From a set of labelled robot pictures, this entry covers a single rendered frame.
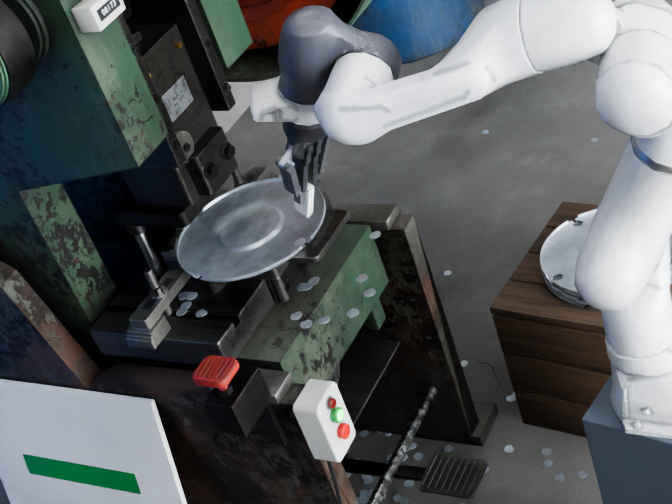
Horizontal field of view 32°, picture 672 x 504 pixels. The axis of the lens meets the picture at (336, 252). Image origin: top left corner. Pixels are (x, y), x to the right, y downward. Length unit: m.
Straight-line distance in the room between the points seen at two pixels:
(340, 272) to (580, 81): 1.84
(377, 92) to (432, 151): 2.10
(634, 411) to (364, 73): 0.74
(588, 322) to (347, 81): 0.93
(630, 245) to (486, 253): 1.49
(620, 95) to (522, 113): 2.24
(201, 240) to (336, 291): 0.27
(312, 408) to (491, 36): 0.71
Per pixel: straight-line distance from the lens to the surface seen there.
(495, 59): 1.57
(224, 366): 1.88
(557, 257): 2.48
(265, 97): 1.77
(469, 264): 3.17
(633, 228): 1.72
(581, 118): 3.66
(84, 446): 2.37
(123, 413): 2.23
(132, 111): 1.86
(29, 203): 2.12
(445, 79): 1.57
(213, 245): 2.13
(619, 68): 1.54
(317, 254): 2.00
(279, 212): 2.13
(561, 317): 2.39
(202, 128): 2.08
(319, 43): 1.66
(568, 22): 1.55
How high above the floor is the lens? 1.89
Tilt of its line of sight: 34 degrees down
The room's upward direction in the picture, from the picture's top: 21 degrees counter-clockwise
